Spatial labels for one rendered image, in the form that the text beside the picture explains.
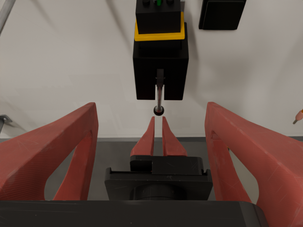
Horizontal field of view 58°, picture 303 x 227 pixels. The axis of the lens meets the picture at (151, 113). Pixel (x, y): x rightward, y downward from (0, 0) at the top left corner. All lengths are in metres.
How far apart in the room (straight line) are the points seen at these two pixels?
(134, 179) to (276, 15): 0.21
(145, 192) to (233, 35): 0.19
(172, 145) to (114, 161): 1.18
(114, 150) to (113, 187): 1.17
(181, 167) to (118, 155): 1.19
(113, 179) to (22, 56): 0.20
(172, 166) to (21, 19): 0.22
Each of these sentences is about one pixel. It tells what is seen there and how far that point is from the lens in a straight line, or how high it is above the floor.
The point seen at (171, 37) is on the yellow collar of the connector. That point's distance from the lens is 0.20.
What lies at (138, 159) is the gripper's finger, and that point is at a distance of 0.27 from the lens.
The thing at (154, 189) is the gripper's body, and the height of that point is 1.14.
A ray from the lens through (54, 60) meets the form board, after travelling 0.37.
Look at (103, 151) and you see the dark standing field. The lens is 1.46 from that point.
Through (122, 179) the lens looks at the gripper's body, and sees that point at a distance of 0.26.
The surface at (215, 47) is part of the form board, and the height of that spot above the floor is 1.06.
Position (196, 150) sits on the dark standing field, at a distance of 1.42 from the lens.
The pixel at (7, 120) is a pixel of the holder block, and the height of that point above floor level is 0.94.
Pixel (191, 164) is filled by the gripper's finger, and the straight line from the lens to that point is 0.27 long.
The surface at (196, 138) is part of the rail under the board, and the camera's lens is 0.53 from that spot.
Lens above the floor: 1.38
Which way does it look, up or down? 84 degrees down
